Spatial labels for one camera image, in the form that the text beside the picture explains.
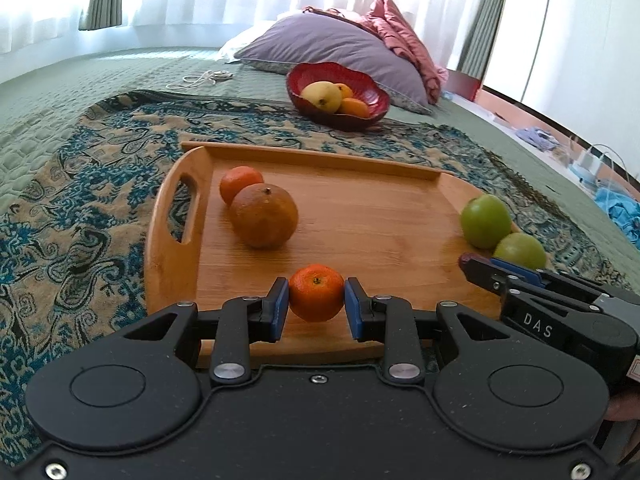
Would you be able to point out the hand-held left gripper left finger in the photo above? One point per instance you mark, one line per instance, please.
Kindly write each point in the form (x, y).
(277, 307)

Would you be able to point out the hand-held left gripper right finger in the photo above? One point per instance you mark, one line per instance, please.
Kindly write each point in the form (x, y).
(353, 310)

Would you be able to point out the green apple with brown patch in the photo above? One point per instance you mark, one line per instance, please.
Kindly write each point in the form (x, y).
(485, 221)

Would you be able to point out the smooth green apple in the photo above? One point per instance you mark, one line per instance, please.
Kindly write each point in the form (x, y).
(522, 251)

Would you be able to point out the red date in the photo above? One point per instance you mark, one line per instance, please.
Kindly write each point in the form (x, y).
(472, 261)

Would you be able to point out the blue cloth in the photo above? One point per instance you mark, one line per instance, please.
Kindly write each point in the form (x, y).
(620, 207)

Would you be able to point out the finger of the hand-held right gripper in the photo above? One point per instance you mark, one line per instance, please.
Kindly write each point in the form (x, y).
(492, 282)
(520, 268)

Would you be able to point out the small orange loquat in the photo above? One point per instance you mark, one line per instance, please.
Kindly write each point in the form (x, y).
(356, 107)
(345, 91)

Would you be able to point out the red bowl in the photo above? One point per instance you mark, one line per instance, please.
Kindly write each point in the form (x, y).
(370, 90)

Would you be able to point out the white pillow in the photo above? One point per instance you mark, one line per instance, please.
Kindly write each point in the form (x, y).
(242, 44)

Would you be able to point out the purple pillow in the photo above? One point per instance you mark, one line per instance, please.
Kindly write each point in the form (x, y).
(325, 40)

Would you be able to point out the blue paisley blanket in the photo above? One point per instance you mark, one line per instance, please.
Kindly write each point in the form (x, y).
(75, 200)

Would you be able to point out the light purple cloth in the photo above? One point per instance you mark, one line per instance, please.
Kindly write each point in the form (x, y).
(537, 138)

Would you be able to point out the pink duvet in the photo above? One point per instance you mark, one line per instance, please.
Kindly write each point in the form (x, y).
(400, 35)

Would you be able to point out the small tangerine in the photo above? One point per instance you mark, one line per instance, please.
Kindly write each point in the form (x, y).
(316, 295)
(240, 184)

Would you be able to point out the large brownish orange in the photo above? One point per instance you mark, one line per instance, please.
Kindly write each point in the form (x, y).
(264, 217)

